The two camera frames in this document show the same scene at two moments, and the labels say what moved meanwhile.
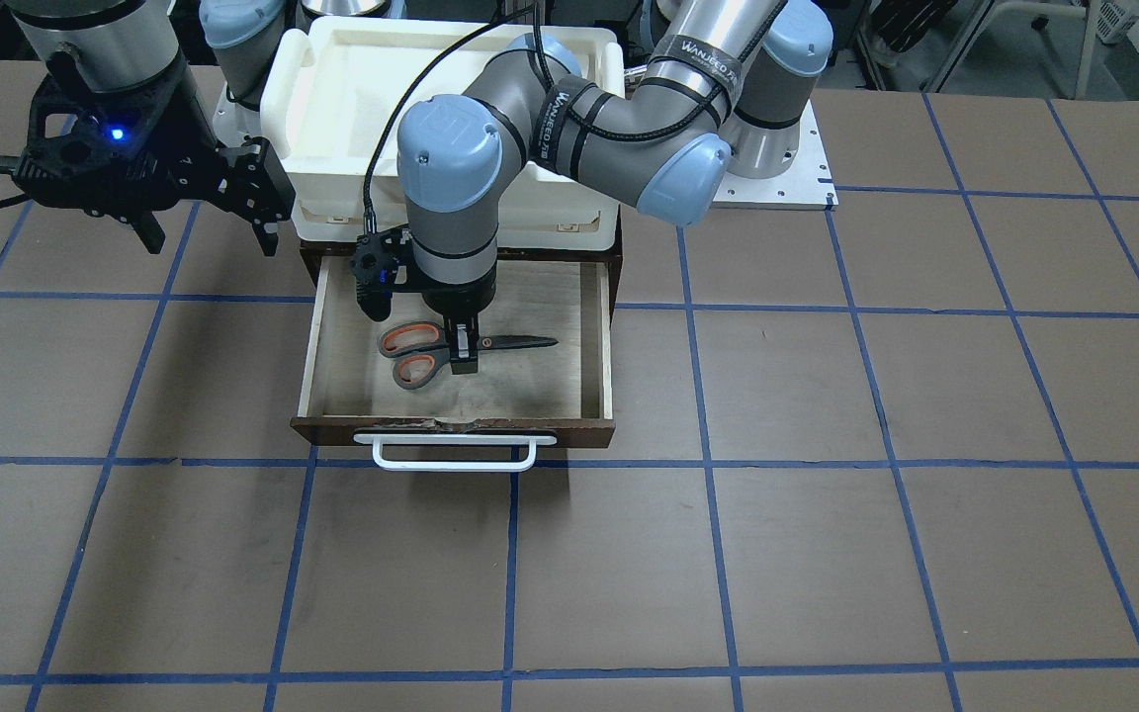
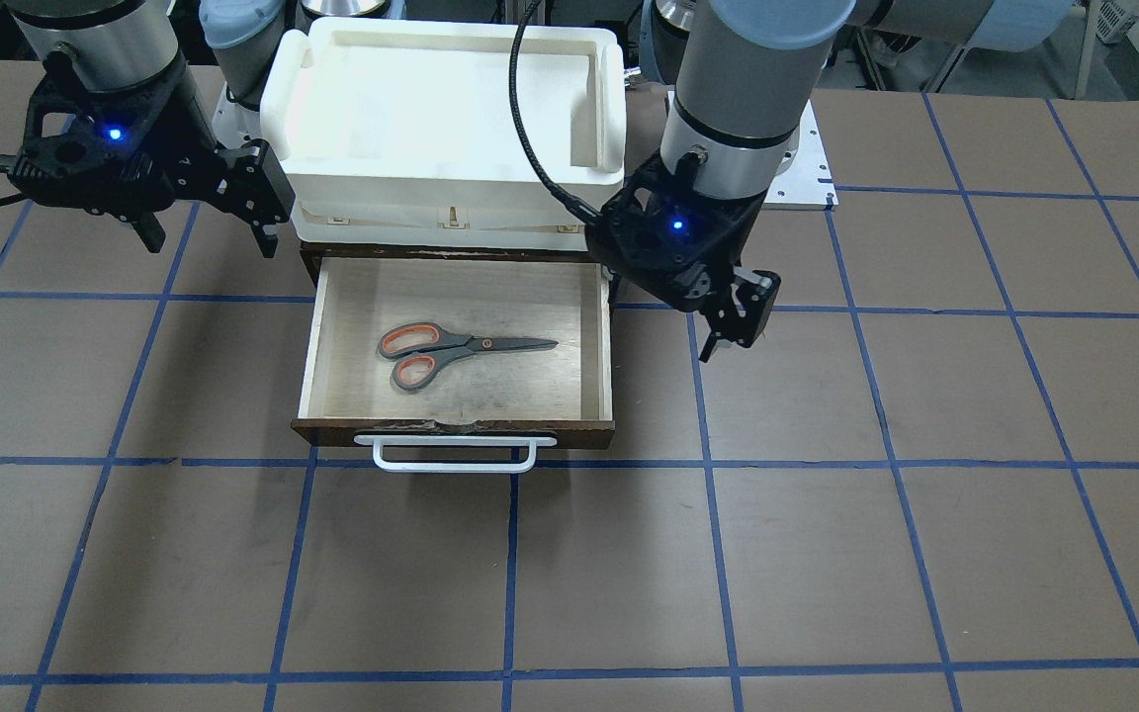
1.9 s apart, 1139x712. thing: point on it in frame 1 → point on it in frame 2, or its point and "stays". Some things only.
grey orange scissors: [422, 351] stays
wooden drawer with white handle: [515, 402] stays
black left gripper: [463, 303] → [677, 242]
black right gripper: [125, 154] stays
